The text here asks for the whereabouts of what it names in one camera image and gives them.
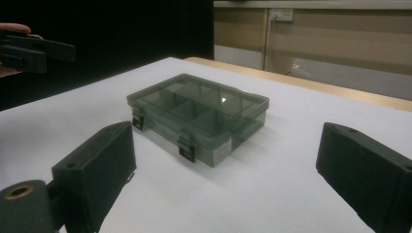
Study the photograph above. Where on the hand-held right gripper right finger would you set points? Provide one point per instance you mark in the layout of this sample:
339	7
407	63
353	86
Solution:
366	174

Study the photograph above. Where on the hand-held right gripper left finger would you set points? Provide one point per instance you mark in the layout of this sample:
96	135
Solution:
97	168

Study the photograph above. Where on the wooden desk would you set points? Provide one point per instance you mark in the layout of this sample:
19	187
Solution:
324	39

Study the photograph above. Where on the white table sheet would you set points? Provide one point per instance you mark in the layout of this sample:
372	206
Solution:
275	194

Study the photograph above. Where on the grey transparent compartment box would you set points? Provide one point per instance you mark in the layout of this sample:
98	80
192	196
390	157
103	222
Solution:
194	106

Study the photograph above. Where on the black curtain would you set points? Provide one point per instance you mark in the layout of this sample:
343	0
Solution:
113	32

